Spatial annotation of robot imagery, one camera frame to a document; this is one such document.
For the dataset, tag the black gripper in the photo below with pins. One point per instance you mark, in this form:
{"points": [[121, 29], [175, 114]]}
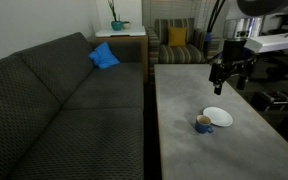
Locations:
{"points": [[234, 51]]}

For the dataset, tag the blue ceramic cup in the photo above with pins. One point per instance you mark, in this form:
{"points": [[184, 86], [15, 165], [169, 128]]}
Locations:
{"points": [[202, 126]]}

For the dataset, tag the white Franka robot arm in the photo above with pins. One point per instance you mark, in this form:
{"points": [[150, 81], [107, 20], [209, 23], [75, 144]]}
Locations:
{"points": [[247, 26]]}

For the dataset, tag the white plate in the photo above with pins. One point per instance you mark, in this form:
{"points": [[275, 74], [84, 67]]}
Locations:
{"points": [[219, 116]]}

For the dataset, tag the black equipment case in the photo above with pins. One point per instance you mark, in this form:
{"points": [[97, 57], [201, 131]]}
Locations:
{"points": [[272, 100]]}

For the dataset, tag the striped armchair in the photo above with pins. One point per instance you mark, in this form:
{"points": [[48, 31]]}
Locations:
{"points": [[180, 53]]}

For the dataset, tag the yellow throw pillow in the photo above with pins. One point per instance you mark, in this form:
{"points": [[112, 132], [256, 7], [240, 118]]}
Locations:
{"points": [[177, 36]]}

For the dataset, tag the small white pot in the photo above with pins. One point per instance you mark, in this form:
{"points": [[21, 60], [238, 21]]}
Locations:
{"points": [[126, 25]]}

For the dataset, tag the wooden side table white top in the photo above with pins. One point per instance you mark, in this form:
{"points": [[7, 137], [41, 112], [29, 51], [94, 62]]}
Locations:
{"points": [[120, 32]]}

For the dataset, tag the plant in teal pot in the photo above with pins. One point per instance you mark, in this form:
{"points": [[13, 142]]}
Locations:
{"points": [[116, 25]]}

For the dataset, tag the blue throw pillow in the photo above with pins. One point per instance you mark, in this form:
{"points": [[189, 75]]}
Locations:
{"points": [[103, 56]]}

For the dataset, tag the dark grey patterned sofa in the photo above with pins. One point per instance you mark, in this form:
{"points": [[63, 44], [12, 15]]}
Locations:
{"points": [[67, 116]]}

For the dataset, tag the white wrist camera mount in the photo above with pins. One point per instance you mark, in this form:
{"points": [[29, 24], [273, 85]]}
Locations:
{"points": [[274, 42]]}

